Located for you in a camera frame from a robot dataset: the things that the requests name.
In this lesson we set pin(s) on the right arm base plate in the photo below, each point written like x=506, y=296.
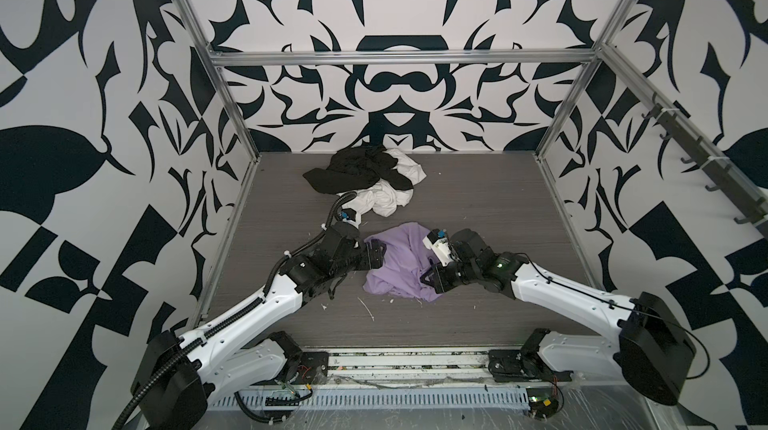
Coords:
x=512, y=366

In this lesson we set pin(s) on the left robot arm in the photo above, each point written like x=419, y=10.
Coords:
x=179, y=377

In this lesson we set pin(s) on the small green circuit board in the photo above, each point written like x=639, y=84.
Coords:
x=544, y=402

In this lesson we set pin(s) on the aluminium frame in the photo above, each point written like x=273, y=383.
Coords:
x=706, y=57

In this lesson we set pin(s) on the white cloth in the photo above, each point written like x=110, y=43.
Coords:
x=382, y=198

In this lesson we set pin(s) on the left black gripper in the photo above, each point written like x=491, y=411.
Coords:
x=367, y=262

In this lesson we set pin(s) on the white perforated cable duct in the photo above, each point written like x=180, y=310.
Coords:
x=515, y=399

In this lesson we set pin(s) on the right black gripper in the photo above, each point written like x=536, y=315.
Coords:
x=439, y=281

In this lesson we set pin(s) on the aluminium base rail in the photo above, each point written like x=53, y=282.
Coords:
x=402, y=366

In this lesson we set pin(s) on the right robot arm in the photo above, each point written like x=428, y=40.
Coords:
x=637, y=339

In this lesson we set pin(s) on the purple cloth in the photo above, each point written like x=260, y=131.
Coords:
x=406, y=259

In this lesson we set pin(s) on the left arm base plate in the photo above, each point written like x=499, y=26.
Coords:
x=310, y=368

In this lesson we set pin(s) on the grey wall hook rail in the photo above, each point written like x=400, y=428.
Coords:
x=701, y=154

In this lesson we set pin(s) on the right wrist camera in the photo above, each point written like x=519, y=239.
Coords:
x=438, y=242

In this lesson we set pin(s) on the black cloth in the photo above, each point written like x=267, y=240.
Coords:
x=356, y=169

